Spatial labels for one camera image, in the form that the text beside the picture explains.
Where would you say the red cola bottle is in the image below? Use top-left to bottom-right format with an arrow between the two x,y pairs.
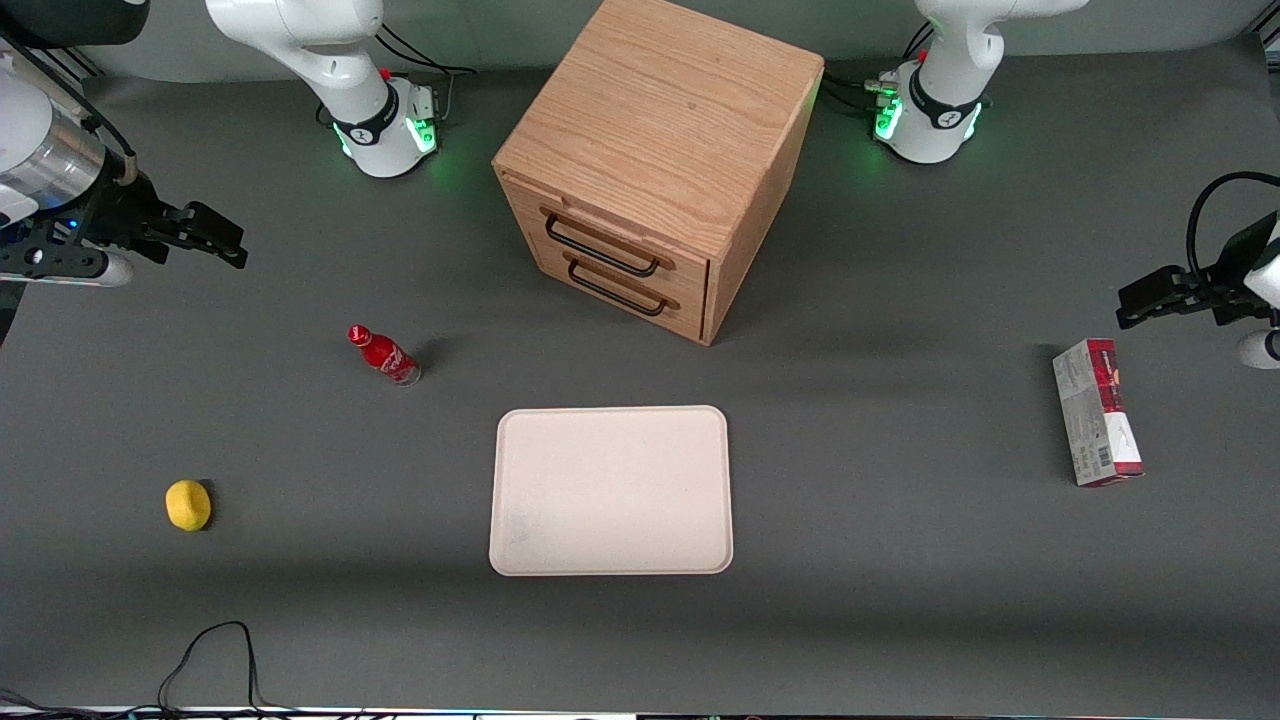
346,323 -> 423,388

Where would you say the black cable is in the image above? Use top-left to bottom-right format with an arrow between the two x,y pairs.
1186,170 -> 1280,281
0,30 -> 139,188
374,22 -> 480,127
818,20 -> 937,119
60,620 -> 401,720

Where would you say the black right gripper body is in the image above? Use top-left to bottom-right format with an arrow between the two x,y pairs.
0,173 -> 173,279

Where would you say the black metal drawer handle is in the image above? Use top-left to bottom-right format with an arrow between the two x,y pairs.
544,212 -> 663,279
567,258 -> 670,318

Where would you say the beige plastic tray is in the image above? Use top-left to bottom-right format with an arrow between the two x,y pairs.
488,404 -> 735,578

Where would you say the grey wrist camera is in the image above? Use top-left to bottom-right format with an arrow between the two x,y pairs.
0,246 -> 134,290
1236,329 -> 1280,372

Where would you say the red and grey carton box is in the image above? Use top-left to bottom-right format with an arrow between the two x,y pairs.
1051,338 -> 1147,489

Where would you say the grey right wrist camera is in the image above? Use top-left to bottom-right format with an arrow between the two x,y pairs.
0,246 -> 134,290

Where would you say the yellow lemon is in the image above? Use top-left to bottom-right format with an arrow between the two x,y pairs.
164,479 -> 214,533

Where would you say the wooden drawer cabinet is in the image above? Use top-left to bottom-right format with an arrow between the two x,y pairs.
492,0 -> 827,348

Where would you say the wooden drawer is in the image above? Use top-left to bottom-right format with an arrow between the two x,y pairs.
524,230 -> 710,347
502,172 -> 712,306

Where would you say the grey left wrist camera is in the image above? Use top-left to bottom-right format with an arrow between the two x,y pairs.
1236,329 -> 1280,372

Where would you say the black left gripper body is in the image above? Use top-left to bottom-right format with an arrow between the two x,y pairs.
1212,212 -> 1280,326

